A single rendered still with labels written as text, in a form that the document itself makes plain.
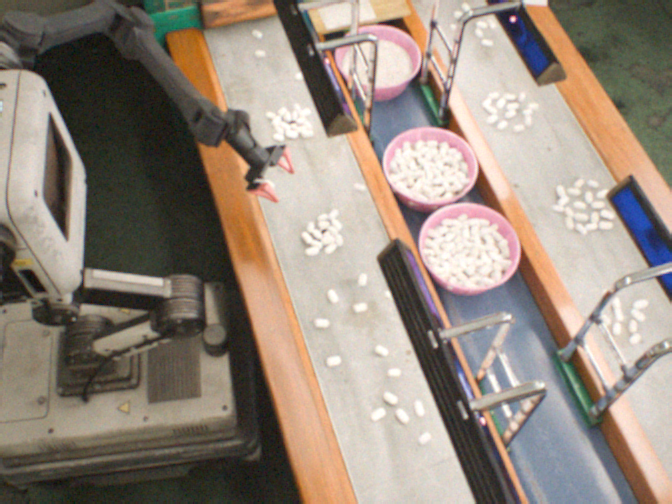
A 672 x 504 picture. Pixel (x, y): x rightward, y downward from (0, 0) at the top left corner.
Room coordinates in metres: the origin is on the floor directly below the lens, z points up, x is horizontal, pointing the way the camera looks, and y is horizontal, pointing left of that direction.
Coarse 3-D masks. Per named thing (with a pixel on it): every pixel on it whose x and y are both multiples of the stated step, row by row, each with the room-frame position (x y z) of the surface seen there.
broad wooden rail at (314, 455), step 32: (192, 32) 1.79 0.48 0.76; (192, 64) 1.65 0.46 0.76; (224, 96) 1.55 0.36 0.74; (224, 160) 1.29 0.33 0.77; (224, 192) 1.18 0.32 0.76; (224, 224) 1.07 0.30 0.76; (256, 224) 1.08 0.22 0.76; (256, 256) 0.98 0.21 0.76; (256, 288) 0.88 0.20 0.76; (256, 320) 0.79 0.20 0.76; (288, 320) 0.80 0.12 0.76; (288, 352) 0.71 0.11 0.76; (288, 384) 0.63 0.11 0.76; (288, 416) 0.55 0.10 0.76; (320, 416) 0.56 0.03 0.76; (288, 448) 0.48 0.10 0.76; (320, 448) 0.48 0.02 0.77; (320, 480) 0.41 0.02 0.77
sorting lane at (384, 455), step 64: (256, 64) 1.69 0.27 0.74; (256, 128) 1.43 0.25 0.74; (320, 128) 1.44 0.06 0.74; (320, 192) 1.21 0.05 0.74; (320, 256) 1.00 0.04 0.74; (384, 320) 0.82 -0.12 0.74; (320, 384) 0.64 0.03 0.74; (384, 384) 0.65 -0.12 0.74; (384, 448) 0.49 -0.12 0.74; (448, 448) 0.50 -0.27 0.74
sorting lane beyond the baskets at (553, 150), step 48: (432, 0) 2.00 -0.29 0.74; (480, 0) 2.01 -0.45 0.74; (480, 48) 1.79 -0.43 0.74; (480, 96) 1.58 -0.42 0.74; (528, 96) 1.59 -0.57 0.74; (528, 144) 1.40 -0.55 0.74; (576, 144) 1.41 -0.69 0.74; (528, 192) 1.23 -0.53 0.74; (576, 240) 1.08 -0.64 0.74; (624, 240) 1.08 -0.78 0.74; (576, 288) 0.93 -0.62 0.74; (624, 336) 0.80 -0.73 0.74
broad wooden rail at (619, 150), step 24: (552, 24) 1.88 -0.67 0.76; (552, 48) 1.77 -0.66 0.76; (576, 72) 1.67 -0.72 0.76; (576, 96) 1.57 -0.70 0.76; (600, 96) 1.58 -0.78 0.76; (600, 120) 1.48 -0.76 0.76; (600, 144) 1.39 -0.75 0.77; (624, 144) 1.39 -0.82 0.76; (624, 168) 1.31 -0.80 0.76; (648, 168) 1.31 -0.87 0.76; (648, 192) 1.23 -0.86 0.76
